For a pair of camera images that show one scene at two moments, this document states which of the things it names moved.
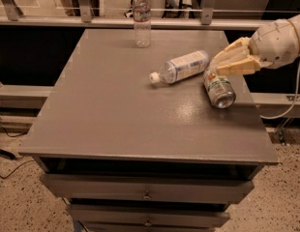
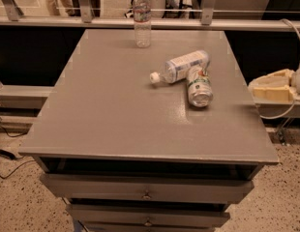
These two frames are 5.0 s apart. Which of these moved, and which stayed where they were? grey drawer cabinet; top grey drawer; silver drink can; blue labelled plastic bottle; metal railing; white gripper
Moved: silver drink can; white gripper
Stayed: blue labelled plastic bottle; top grey drawer; grey drawer cabinet; metal railing
